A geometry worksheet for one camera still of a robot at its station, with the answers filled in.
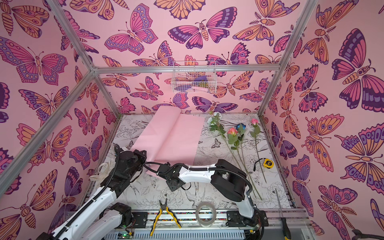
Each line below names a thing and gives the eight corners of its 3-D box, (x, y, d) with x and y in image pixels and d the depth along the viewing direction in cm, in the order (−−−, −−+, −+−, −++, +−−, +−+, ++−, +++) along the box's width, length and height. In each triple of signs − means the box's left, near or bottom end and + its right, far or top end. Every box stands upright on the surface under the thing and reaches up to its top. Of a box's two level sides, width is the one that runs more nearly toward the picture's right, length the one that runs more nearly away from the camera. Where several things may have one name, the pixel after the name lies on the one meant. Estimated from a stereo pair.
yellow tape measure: (262, 166, 94) (264, 163, 92) (264, 159, 97) (265, 157, 94) (271, 169, 92) (273, 167, 90) (272, 163, 95) (274, 161, 93)
